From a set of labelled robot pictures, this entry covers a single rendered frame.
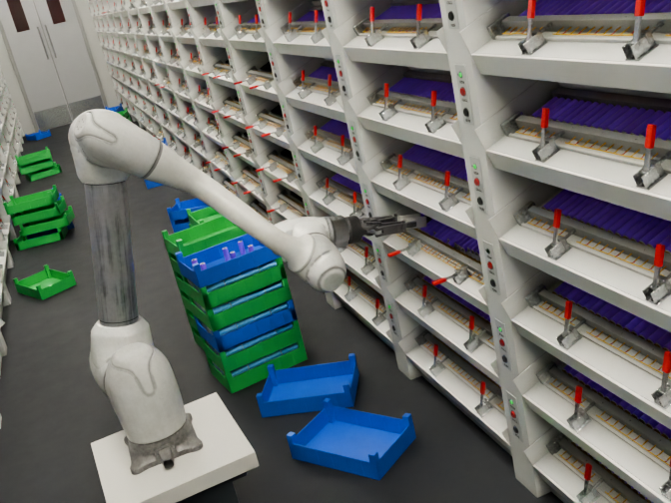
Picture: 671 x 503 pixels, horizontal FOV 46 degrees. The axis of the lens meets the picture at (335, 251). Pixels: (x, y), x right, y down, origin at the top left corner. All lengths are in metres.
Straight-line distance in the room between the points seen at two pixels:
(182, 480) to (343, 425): 0.63
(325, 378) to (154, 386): 0.86
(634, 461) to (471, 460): 0.64
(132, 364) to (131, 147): 0.52
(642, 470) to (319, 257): 0.87
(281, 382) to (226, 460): 0.79
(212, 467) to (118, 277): 0.54
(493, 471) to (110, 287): 1.09
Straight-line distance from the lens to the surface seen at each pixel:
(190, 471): 1.97
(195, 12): 4.25
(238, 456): 1.96
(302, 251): 1.93
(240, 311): 2.66
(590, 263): 1.49
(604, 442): 1.69
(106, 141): 1.86
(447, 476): 2.13
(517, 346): 1.81
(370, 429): 2.36
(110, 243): 2.06
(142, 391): 1.96
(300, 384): 2.67
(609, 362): 1.56
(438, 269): 2.07
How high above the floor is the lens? 1.29
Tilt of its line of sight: 20 degrees down
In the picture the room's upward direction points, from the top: 13 degrees counter-clockwise
